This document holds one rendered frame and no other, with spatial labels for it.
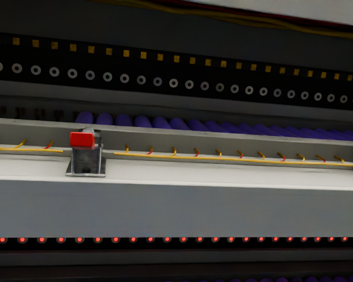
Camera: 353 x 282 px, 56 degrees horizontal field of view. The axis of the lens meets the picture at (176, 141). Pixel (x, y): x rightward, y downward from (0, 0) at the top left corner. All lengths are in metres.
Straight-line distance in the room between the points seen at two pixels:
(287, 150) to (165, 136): 0.12
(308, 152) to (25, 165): 0.25
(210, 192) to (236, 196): 0.02
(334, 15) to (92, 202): 0.27
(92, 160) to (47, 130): 0.05
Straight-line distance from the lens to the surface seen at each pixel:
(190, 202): 0.26
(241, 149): 0.32
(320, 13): 0.35
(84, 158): 0.28
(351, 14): 0.37
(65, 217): 0.26
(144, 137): 0.29
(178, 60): 0.43
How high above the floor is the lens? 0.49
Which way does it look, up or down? 5 degrees up
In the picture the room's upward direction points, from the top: 2 degrees clockwise
